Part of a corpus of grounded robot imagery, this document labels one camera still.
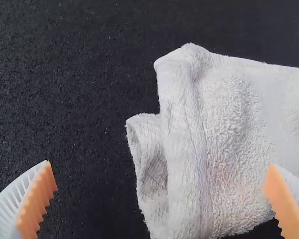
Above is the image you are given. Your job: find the pale towel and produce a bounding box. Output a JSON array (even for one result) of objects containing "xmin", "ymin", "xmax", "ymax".
[{"xmin": 125, "ymin": 42, "xmax": 299, "ymax": 239}]

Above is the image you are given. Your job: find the black mat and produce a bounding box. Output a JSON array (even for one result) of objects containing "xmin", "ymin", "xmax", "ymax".
[{"xmin": 0, "ymin": 0, "xmax": 299, "ymax": 239}]

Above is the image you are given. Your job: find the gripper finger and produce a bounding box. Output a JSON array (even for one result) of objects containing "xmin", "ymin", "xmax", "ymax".
[
  {"xmin": 262, "ymin": 162, "xmax": 299, "ymax": 239},
  {"xmin": 0, "ymin": 159, "xmax": 59, "ymax": 239}
]

